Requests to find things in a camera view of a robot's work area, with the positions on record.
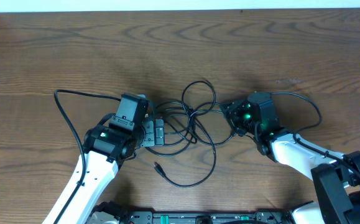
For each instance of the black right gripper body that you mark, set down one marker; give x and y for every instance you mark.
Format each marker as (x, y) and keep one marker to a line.
(229, 109)

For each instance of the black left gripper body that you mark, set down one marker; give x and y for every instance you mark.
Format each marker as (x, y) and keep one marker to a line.
(150, 133)

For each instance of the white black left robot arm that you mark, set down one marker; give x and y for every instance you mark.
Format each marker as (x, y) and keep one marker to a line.
(102, 153)

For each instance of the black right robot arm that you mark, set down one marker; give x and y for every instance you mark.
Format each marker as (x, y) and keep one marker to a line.
(335, 175)

